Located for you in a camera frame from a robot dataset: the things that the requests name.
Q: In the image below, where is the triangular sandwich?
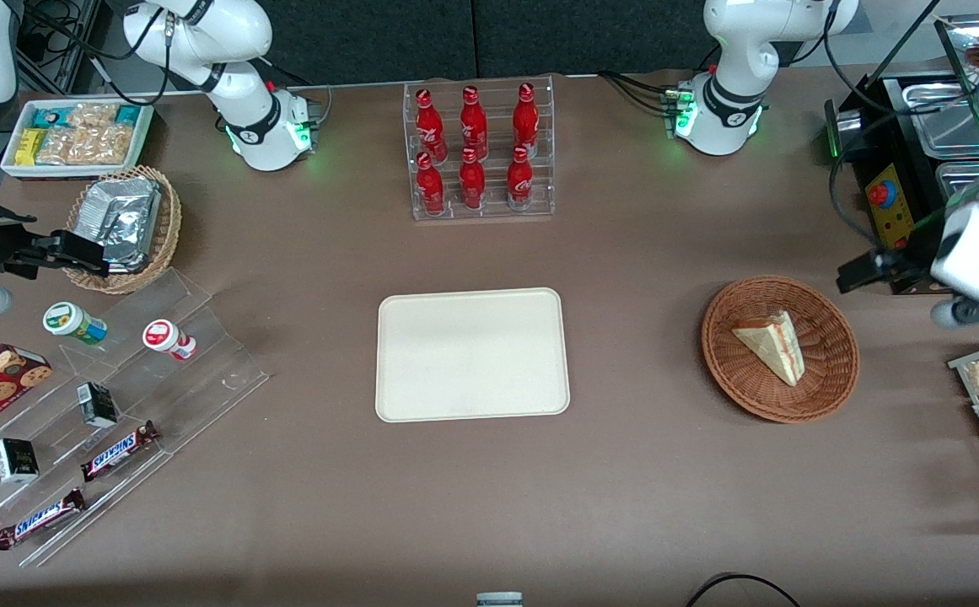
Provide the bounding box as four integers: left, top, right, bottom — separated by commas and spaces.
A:
732, 309, 807, 388

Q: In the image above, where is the light wicker basket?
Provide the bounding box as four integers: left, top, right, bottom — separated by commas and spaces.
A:
63, 165, 183, 295

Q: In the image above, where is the brown wicker basket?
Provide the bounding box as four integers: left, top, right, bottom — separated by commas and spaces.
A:
701, 276, 861, 424

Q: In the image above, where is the cream plastic tray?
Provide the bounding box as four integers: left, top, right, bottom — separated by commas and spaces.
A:
375, 287, 572, 423

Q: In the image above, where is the silver foil package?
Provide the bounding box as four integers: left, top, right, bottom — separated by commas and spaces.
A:
75, 176, 162, 273

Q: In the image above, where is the green lid yogurt cup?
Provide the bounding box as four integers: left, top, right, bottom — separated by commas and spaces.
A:
42, 301, 109, 347

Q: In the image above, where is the white rectangular snack bin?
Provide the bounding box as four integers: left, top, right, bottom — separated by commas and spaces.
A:
0, 99, 156, 180

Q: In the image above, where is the steel food pan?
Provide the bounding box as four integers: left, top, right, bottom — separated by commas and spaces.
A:
934, 159, 979, 203
901, 80, 979, 158

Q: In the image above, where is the yellow snack packet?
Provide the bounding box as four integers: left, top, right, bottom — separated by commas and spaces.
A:
14, 127, 48, 168

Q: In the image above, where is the clear bag of crackers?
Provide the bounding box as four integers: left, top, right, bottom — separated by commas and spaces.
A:
36, 102, 134, 166

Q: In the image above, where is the red lid yogurt cup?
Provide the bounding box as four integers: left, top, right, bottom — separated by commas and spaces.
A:
142, 319, 198, 363

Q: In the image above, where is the black food warmer cabinet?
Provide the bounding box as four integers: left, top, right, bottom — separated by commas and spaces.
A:
823, 15, 979, 296

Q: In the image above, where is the small black carton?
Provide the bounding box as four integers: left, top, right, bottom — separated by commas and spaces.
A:
76, 381, 120, 429
0, 437, 40, 485

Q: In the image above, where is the clear stepped acrylic stand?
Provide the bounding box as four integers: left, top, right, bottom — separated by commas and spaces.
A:
0, 267, 272, 568

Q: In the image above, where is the snickers chocolate bar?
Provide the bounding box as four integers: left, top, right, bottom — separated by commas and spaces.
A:
79, 420, 160, 483
0, 488, 88, 551

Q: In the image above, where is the red cola bottle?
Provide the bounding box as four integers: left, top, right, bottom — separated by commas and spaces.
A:
512, 82, 540, 158
506, 144, 535, 211
415, 89, 449, 163
458, 148, 487, 211
459, 85, 489, 161
415, 152, 447, 217

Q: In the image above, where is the clear acrylic bottle rack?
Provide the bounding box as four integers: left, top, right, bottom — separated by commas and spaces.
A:
403, 74, 556, 222

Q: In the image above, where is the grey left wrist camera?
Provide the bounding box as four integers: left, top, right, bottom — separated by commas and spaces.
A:
929, 295, 979, 330

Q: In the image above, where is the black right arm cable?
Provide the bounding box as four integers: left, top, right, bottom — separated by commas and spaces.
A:
21, 0, 180, 85

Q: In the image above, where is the black base cable bundle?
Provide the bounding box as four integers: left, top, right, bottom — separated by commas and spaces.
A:
597, 69, 686, 116

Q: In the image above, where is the black table edge cable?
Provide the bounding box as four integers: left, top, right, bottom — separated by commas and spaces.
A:
685, 572, 804, 607

